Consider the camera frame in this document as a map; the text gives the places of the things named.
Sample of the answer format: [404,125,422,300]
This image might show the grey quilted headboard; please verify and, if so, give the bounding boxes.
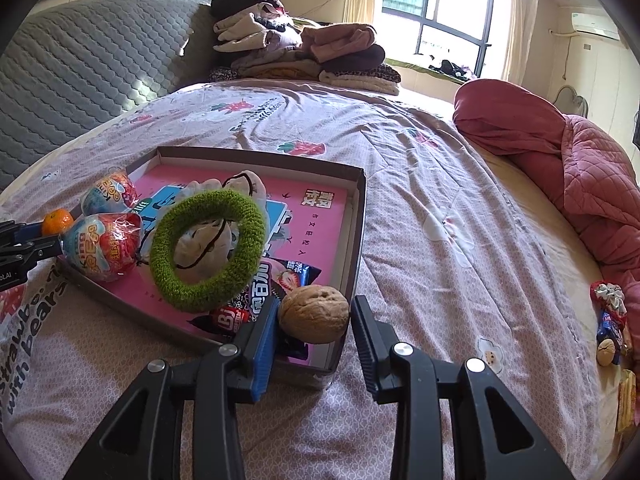
[0,0,221,191]

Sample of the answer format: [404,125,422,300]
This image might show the pink quilt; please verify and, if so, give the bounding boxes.
[452,78,640,286]

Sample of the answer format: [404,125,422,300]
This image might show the green fuzzy ring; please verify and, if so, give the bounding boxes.
[149,189,268,313]

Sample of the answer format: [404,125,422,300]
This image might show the white heart-shaped chair back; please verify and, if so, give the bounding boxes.
[555,85,590,117]

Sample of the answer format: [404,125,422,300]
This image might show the brown walnut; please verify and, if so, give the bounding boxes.
[277,285,351,345]

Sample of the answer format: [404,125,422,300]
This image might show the blue cookie packet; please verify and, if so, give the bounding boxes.
[209,257,323,361]

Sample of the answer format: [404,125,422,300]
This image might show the dark clothes on windowsill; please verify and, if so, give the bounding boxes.
[430,59,478,81]

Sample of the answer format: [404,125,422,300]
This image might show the cream hair scrunchie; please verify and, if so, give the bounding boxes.
[167,169,273,286]

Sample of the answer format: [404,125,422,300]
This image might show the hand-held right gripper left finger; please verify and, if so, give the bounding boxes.
[65,295,281,480]

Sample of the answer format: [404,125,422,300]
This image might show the foil-wrapped toy egg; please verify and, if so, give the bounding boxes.
[59,212,146,283]
[80,170,138,216]

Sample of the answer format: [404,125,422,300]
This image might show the orange mandarin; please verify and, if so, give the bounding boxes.
[41,208,75,237]

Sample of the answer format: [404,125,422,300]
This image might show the white air conditioner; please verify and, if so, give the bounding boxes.
[570,10,621,42]

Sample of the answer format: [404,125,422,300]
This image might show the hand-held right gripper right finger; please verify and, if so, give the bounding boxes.
[350,295,576,480]

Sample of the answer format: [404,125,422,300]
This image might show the pile of folded clothes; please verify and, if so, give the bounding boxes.
[209,0,402,96]

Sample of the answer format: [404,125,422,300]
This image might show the window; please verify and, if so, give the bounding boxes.
[381,0,496,78]

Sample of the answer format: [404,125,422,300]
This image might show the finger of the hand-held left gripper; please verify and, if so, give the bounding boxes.
[0,220,46,246]
[0,237,63,265]

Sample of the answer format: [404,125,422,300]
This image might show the cream bedsheet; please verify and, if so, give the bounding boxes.
[0,135,636,461]

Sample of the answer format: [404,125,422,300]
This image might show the grey cardboard box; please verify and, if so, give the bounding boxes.
[57,146,367,376]

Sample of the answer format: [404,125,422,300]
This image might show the small doll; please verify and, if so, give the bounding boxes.
[590,280,628,367]

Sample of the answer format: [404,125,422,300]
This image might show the yellow packet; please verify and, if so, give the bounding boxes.
[616,369,638,433]

